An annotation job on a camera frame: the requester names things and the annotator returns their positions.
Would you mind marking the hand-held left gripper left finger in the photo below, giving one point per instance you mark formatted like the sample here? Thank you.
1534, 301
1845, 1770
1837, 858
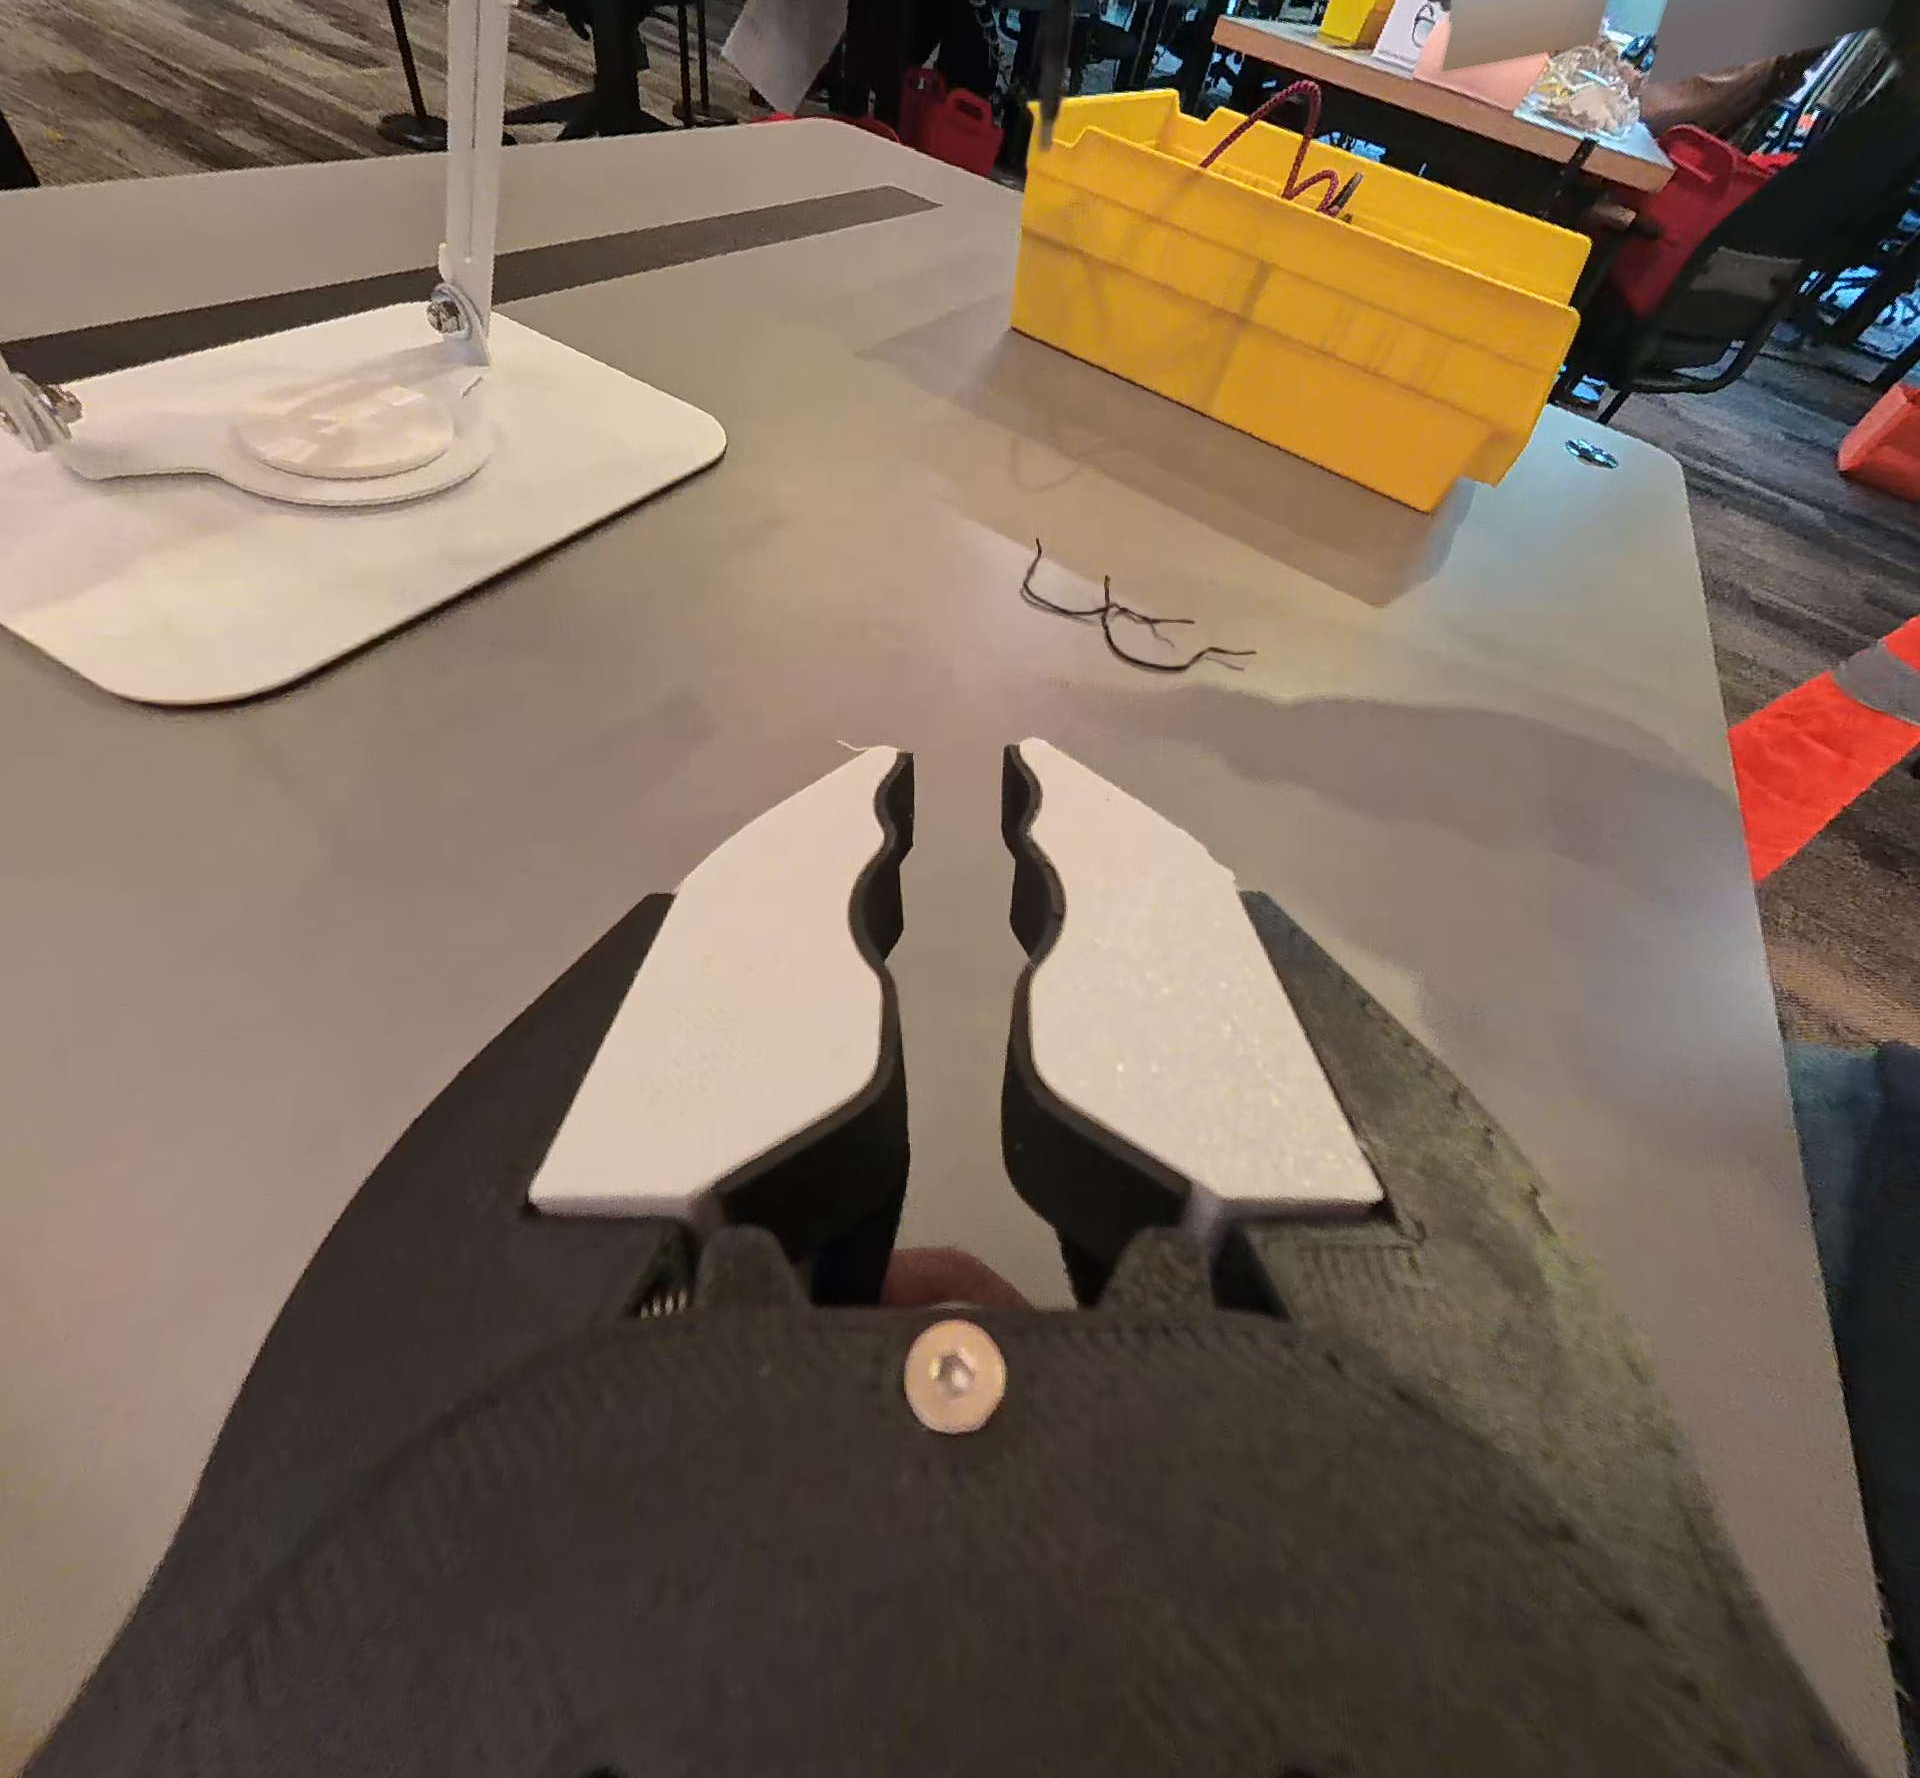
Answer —
721, 1047

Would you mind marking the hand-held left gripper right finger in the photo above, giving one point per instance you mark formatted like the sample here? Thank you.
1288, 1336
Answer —
1182, 1047

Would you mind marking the black twist tie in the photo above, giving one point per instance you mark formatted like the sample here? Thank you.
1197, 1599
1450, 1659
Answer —
1163, 668
1033, 592

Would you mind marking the yellow plastic bin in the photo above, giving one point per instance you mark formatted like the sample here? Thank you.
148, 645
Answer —
1273, 338

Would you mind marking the white stand base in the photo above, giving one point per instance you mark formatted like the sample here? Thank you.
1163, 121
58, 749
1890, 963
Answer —
523, 486

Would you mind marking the orange traffic cone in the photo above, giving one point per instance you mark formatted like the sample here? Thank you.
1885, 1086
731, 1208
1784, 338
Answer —
1816, 760

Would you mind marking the person's jeans leg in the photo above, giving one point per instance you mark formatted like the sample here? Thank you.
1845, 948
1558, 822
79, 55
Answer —
1858, 1357

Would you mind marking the orange box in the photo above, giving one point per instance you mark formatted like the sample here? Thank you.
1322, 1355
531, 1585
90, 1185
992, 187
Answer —
1885, 449

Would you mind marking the black office chair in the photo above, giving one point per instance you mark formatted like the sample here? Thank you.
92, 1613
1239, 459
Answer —
1728, 295

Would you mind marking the red bin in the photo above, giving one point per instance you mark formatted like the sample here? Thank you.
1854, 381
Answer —
952, 130
1693, 204

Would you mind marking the white hanging paper sheet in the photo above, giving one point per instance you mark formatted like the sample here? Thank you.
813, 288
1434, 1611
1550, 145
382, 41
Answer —
781, 7

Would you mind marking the small yellow container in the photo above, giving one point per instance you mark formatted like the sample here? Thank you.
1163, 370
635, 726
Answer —
1359, 3

